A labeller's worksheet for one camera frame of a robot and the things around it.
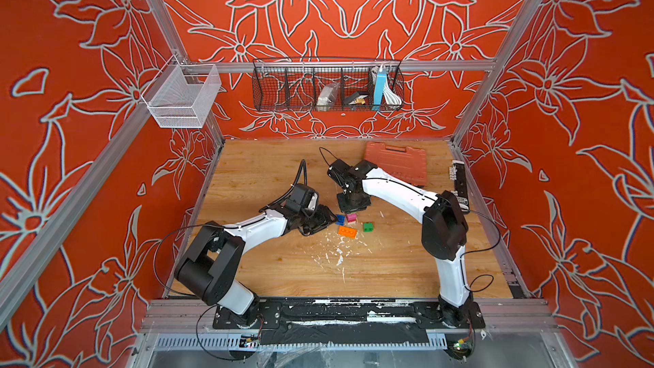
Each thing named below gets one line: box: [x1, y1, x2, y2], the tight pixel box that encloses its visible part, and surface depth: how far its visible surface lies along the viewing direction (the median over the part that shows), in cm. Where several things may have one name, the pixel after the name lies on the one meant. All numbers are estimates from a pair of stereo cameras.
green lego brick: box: [362, 221, 374, 233], surface depth 92 cm
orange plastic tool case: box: [363, 141, 428, 187], surface depth 109 cm
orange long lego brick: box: [338, 225, 358, 240], surface depth 92 cm
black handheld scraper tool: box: [449, 160, 470, 214], surface depth 105 cm
